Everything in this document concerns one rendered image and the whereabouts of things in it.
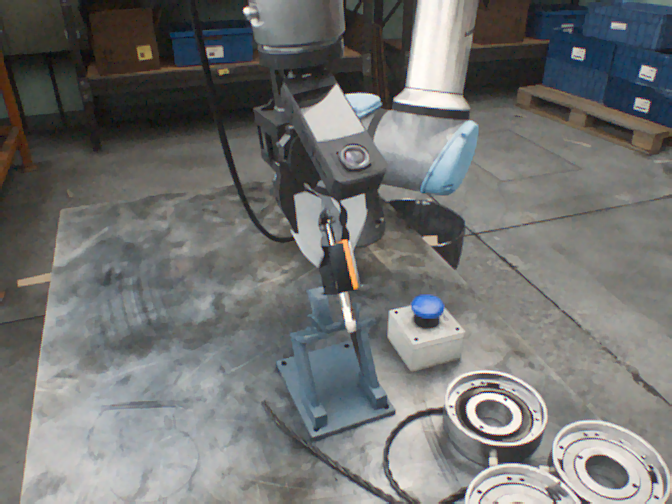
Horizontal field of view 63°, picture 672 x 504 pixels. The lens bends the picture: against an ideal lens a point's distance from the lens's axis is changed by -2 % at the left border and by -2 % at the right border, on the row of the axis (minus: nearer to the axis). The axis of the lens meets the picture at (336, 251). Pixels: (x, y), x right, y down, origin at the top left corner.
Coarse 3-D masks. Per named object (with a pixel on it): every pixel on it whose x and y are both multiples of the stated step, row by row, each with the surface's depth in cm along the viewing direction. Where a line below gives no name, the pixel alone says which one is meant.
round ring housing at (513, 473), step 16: (512, 464) 52; (480, 480) 51; (496, 480) 51; (512, 480) 51; (528, 480) 51; (544, 480) 51; (480, 496) 50; (512, 496) 50; (528, 496) 50; (560, 496) 50
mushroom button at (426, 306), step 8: (424, 296) 69; (432, 296) 69; (416, 304) 68; (424, 304) 67; (432, 304) 67; (440, 304) 68; (416, 312) 67; (424, 312) 67; (432, 312) 66; (440, 312) 67; (424, 320) 69
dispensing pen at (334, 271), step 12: (324, 216) 55; (324, 228) 55; (324, 252) 54; (336, 252) 53; (324, 264) 55; (336, 264) 53; (324, 276) 56; (336, 276) 53; (348, 276) 53; (324, 288) 57; (336, 288) 53; (348, 288) 53; (348, 300) 55; (348, 312) 55; (348, 324) 55; (360, 360) 55
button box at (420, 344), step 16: (400, 320) 69; (416, 320) 69; (432, 320) 69; (448, 320) 69; (400, 336) 69; (416, 336) 67; (432, 336) 67; (448, 336) 67; (464, 336) 68; (400, 352) 70; (416, 352) 66; (432, 352) 67; (448, 352) 68; (416, 368) 68
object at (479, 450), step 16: (464, 384) 62; (480, 384) 62; (512, 384) 62; (448, 400) 60; (480, 400) 60; (496, 400) 60; (528, 400) 60; (448, 416) 57; (480, 416) 61; (496, 416) 61; (512, 416) 58; (544, 416) 57; (448, 432) 58; (464, 432) 55; (496, 432) 56; (464, 448) 56; (480, 448) 54; (496, 448) 54; (512, 448) 54; (528, 448) 54
